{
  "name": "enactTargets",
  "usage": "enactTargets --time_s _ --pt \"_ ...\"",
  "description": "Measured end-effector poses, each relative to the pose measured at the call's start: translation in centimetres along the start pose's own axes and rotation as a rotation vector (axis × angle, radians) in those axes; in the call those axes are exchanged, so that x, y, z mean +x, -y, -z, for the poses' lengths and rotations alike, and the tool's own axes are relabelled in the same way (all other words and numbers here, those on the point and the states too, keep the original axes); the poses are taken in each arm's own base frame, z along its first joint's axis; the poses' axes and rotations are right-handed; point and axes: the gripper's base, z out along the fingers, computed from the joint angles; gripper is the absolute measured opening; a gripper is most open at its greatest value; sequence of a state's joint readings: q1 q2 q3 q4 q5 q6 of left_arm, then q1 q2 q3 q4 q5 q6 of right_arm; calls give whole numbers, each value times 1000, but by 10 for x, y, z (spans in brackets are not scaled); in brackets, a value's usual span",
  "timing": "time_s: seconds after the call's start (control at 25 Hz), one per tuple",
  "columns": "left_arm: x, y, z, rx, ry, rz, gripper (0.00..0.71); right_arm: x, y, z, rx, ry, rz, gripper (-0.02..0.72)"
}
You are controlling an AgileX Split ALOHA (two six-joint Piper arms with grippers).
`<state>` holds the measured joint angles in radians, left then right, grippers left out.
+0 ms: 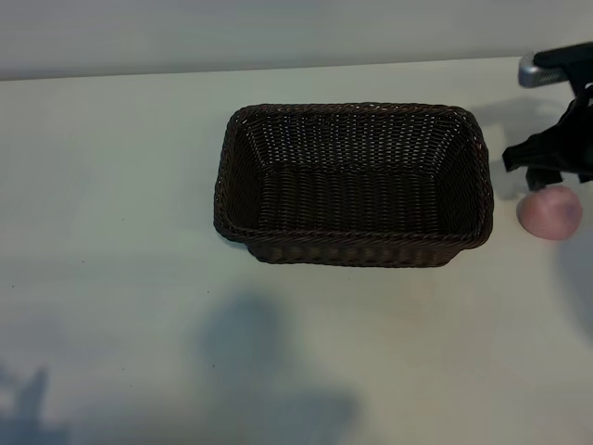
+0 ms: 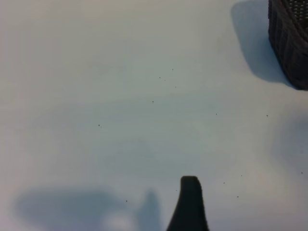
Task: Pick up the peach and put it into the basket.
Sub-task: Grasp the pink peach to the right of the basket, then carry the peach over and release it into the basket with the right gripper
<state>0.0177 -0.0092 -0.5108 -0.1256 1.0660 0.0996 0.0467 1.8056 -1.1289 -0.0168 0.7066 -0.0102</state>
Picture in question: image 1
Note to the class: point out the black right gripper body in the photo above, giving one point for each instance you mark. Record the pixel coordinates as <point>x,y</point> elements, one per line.
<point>570,143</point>

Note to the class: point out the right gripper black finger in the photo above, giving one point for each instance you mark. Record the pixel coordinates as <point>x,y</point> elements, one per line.
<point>544,180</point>

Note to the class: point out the pink peach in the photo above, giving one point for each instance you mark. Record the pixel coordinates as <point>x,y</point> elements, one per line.
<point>549,215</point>

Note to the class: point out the dark brown wicker basket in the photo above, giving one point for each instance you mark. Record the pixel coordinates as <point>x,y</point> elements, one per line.
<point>347,208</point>

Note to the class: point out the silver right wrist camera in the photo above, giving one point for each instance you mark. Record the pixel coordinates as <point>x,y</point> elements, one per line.
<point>533,74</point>

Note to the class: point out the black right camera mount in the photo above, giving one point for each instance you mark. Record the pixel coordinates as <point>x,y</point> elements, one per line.
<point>565,53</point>

